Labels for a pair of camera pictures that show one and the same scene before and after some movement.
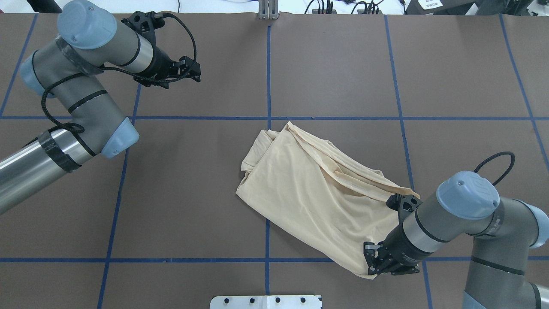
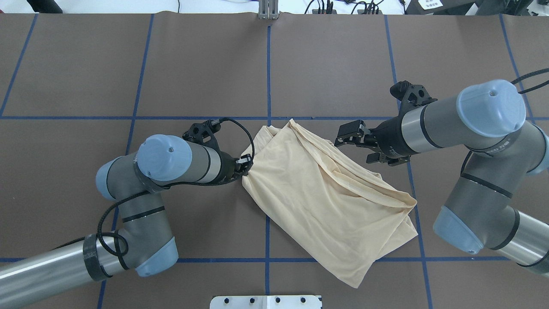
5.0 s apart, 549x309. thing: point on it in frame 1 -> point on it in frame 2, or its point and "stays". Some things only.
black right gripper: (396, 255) -> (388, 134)
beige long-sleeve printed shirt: (333, 202) stays
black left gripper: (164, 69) -> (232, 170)
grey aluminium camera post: (268, 9) stays
